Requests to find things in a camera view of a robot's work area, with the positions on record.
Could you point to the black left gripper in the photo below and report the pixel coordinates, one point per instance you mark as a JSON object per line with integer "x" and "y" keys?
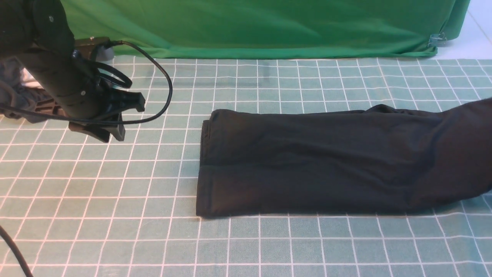
{"x": 88, "y": 91}

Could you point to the gray long-sleeve top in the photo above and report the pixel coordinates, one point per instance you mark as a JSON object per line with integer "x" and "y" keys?
{"x": 380, "y": 160}

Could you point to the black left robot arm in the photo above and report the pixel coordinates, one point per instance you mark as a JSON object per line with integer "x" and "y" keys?
{"x": 36, "y": 25}

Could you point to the teal checkered tablecloth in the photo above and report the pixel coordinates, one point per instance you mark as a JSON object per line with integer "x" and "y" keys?
{"x": 80, "y": 208}

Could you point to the green backdrop cloth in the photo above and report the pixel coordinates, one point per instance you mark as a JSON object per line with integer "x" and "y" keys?
{"x": 270, "y": 29}

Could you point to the dark gray crumpled garment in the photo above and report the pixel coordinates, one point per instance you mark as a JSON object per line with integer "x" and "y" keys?
{"x": 15, "y": 91}

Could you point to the metal binder clip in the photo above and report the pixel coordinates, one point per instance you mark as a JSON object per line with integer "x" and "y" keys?
{"x": 437, "y": 40}

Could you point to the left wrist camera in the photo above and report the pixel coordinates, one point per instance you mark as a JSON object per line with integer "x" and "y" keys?
{"x": 95, "y": 48}

